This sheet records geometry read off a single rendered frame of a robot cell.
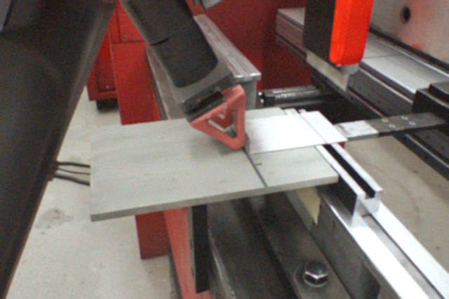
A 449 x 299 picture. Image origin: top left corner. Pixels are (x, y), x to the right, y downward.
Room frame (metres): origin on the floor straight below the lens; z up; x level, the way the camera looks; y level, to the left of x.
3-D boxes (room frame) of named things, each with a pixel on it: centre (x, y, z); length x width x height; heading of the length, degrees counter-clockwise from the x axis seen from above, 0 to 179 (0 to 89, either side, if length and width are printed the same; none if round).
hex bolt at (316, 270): (0.32, -0.10, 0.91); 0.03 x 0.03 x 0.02
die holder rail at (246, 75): (1.00, 0.02, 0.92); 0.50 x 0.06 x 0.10; 15
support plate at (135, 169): (0.43, 0.02, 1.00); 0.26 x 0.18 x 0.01; 105
